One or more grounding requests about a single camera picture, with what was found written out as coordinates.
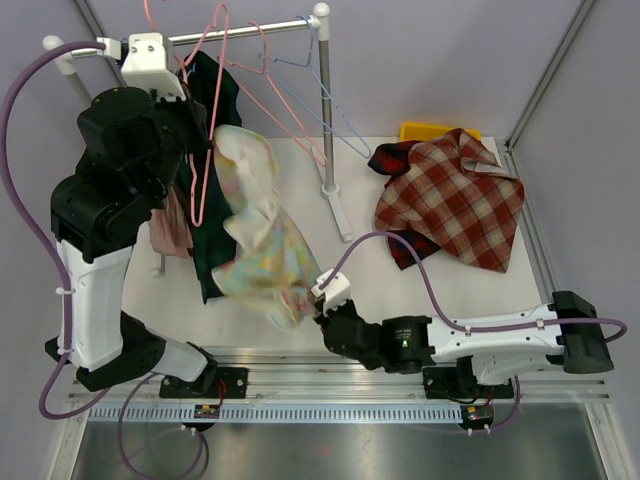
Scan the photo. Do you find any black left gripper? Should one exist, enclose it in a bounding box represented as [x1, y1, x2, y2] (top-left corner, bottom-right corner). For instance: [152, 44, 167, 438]
[140, 76, 214, 202]

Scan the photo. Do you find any pastel tie-dye garment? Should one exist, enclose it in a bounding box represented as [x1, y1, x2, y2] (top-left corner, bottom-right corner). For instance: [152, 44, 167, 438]
[211, 125, 320, 331]

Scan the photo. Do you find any dark green plaid skirt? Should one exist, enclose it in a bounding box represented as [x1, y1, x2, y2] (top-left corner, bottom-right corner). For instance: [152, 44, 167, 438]
[176, 51, 242, 301]

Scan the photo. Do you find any red beige plaid skirt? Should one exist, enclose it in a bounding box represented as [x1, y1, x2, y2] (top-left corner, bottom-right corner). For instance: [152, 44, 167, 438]
[374, 128, 525, 273]

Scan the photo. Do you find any pink hanger with plaid skirt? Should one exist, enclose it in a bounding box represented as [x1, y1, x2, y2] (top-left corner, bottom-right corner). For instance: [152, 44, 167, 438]
[218, 21, 328, 167]

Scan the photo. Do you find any red black plaid skirt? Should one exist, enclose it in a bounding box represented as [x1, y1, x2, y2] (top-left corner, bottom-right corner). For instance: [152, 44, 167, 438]
[367, 140, 441, 270]

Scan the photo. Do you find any blue wire hanger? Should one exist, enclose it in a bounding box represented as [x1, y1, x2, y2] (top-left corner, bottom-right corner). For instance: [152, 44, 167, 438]
[259, 15, 372, 159]

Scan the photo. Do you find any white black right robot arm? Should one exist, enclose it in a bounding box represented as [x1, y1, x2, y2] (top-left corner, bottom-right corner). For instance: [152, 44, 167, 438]
[313, 288, 614, 400]

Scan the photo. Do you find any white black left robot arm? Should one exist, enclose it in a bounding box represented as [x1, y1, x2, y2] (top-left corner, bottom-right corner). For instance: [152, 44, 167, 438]
[45, 87, 218, 398]

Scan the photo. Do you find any pink pleated skirt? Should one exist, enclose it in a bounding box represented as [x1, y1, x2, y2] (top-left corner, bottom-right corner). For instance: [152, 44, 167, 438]
[148, 187, 193, 258]

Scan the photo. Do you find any silver white clothes rack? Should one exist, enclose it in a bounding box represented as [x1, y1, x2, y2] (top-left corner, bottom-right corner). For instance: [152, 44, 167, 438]
[54, 2, 353, 243]

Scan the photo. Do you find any yellow plastic tray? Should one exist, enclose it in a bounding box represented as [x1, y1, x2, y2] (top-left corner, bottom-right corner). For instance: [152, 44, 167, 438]
[399, 121, 455, 142]

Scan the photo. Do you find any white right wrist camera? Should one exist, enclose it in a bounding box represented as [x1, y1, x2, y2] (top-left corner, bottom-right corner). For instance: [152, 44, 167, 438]
[311, 269, 351, 316]

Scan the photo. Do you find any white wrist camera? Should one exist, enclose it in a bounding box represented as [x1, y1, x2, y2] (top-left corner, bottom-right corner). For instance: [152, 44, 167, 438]
[311, 269, 351, 316]
[97, 32, 186, 102]

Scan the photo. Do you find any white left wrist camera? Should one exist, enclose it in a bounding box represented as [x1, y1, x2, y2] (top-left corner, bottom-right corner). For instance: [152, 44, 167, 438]
[97, 32, 186, 102]

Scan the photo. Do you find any aluminium mounting rail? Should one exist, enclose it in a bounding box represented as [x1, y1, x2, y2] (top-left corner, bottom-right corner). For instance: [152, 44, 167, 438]
[67, 349, 612, 404]

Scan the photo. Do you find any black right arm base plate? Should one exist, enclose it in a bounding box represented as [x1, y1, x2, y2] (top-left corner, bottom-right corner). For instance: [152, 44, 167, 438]
[422, 367, 515, 404]

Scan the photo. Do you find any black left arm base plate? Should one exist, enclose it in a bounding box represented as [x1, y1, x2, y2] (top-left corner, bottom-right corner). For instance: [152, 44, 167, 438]
[159, 366, 249, 399]

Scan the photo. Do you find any white slotted cable duct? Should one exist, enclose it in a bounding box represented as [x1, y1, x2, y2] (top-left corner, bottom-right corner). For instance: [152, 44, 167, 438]
[89, 402, 462, 424]

